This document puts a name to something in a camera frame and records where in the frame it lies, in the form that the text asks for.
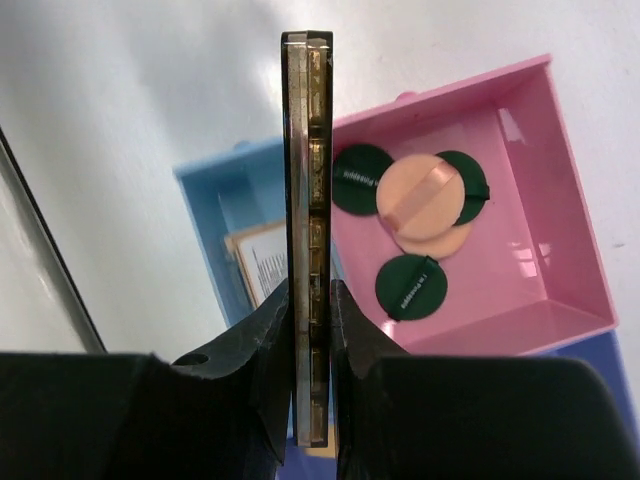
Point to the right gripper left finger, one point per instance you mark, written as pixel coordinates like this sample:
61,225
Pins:
218,412

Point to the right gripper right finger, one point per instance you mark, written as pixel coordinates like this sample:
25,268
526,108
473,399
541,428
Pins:
404,416

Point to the green puff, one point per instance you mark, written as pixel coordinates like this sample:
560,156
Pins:
357,171
477,190
411,287

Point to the peach puff with ribbon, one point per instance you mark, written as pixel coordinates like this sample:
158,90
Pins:
419,197

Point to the green puff top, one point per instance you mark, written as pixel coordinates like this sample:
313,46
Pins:
477,190

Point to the brown eyeshadow palette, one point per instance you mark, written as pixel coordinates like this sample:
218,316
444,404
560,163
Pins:
307,100

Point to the pink drawer box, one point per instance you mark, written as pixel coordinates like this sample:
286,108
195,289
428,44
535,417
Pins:
529,277

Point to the light blue drawer box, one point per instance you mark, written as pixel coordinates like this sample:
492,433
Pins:
226,194

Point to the purple-blue organizer tray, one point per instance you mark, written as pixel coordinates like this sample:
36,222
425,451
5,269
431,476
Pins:
601,352

